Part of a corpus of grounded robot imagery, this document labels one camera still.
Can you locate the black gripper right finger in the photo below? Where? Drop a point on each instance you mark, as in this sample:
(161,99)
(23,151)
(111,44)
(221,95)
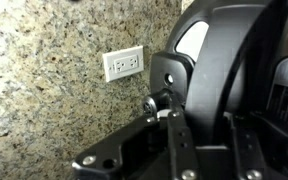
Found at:
(267,156)

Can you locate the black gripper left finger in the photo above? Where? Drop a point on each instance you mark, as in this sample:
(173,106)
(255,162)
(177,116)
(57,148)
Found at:
(127,150)

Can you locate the black rice cooker lid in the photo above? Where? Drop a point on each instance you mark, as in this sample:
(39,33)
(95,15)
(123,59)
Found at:
(217,66)

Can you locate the white wall outlet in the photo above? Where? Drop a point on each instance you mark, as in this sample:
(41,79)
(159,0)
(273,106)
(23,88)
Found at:
(124,63)

